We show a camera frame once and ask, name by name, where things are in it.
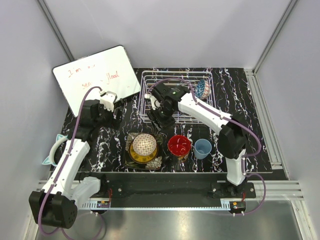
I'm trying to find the yellow round plate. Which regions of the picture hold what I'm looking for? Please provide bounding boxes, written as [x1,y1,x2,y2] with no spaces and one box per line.
[128,143,159,164]

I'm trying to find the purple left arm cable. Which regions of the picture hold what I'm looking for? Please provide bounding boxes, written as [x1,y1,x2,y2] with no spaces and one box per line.
[37,86,106,240]

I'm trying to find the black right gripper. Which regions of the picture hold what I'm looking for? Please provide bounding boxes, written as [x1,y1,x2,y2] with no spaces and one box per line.
[146,105,176,137]

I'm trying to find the white whiteboard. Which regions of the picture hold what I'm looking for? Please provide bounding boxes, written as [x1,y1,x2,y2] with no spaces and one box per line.
[52,45,141,117]

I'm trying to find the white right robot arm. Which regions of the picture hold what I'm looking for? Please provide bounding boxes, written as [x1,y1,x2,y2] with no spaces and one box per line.
[144,83,248,199]

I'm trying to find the blue patterned bowl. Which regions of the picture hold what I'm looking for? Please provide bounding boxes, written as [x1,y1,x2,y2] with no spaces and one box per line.
[195,79,206,100]

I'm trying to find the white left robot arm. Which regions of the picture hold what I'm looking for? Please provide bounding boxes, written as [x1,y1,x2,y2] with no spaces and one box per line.
[28,100,124,229]

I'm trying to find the beige red patterned bowl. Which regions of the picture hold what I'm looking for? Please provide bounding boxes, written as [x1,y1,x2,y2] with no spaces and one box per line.
[132,133,157,156]

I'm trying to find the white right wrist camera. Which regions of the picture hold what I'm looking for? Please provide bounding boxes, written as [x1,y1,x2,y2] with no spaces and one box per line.
[144,93,161,110]

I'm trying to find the black floral square plate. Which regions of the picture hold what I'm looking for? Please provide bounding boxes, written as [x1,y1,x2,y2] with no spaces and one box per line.
[123,132,164,171]

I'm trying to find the white wire dish rack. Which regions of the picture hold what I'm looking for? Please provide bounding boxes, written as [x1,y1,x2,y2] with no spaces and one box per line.
[137,68,217,124]

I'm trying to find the light blue plastic cup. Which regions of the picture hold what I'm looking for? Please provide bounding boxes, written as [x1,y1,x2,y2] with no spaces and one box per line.
[193,138,212,160]

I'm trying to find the black marble mat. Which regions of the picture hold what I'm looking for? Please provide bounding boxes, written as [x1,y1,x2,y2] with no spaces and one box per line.
[51,67,274,173]

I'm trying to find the teal cat ear headphones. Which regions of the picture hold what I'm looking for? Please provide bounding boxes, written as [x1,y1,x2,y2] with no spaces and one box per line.
[42,134,68,167]

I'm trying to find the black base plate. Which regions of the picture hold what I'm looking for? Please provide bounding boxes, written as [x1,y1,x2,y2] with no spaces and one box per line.
[76,172,256,208]

